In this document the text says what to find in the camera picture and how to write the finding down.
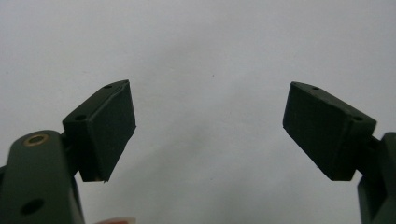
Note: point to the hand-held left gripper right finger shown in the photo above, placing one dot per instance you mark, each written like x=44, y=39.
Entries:
x=323, y=130

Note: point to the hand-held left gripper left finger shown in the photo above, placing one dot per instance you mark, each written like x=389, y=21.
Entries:
x=106, y=130

